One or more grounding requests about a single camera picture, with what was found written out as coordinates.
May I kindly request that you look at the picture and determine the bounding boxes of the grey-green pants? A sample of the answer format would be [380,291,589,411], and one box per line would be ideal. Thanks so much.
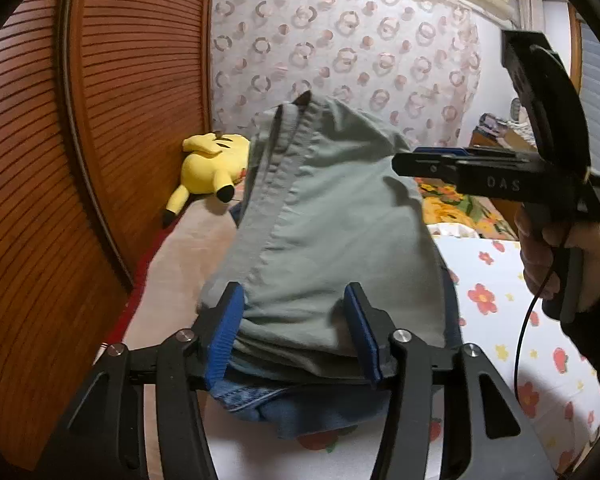
[200,91,448,381]

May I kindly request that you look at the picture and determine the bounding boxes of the white flower-print bed sheet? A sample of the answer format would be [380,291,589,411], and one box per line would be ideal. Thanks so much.
[200,232,600,480]

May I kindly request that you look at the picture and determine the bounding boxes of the wooden window frame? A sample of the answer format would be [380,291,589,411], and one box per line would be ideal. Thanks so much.
[567,5,584,92]

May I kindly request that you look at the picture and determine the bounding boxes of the blue denim jeans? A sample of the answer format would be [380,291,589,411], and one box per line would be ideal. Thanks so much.
[207,200,461,441]

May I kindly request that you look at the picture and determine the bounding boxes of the wooden sideboard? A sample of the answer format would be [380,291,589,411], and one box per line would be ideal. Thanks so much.
[470,127,536,152]

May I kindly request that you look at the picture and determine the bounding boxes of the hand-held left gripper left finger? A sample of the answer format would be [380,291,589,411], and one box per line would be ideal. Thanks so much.
[35,281,246,480]

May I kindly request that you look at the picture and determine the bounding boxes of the cream window curtain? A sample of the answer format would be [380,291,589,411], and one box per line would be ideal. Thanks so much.
[517,0,543,33]

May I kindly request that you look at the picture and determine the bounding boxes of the black cable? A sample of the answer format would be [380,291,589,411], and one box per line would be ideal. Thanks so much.
[512,230,573,478]

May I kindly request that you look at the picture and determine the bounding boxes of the wooden louvered wardrobe door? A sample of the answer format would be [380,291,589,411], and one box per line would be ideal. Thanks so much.
[0,0,216,471]

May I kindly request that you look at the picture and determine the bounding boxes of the floral yellow pillow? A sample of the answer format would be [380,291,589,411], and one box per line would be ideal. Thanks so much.
[415,177,518,238]

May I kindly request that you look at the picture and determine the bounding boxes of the yellow plush toy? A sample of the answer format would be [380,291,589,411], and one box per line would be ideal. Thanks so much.
[161,132,251,226]

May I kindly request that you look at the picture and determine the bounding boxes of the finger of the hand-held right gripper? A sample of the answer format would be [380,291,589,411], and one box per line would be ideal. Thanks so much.
[392,152,463,181]
[414,146,473,157]

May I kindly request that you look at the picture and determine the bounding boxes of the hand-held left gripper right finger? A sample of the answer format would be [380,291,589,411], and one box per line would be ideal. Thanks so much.
[342,281,556,480]

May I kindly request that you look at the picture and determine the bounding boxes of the beige blanket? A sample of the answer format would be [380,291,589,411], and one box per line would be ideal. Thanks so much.
[95,192,241,361]

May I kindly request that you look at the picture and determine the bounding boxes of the ring-patterned curtain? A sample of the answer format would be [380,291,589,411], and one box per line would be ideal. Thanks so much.
[210,0,483,148]

